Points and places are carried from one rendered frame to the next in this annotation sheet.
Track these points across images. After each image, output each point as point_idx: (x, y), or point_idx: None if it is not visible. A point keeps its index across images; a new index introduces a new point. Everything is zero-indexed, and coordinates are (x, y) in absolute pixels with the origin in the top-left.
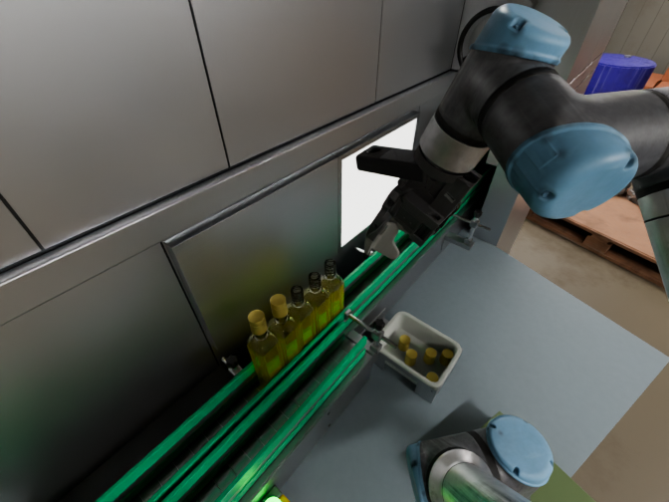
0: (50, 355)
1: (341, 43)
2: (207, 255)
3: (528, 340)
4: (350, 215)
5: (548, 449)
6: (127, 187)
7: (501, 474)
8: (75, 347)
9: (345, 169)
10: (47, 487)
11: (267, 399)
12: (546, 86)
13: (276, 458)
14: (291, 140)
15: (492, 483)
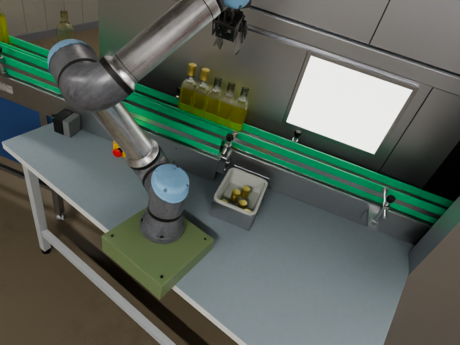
0: (146, 16)
1: None
2: (207, 31)
3: (298, 285)
4: (304, 106)
5: (172, 188)
6: None
7: (153, 171)
8: (152, 21)
9: (312, 66)
10: None
11: (167, 107)
12: None
13: (145, 129)
14: (284, 17)
15: (137, 123)
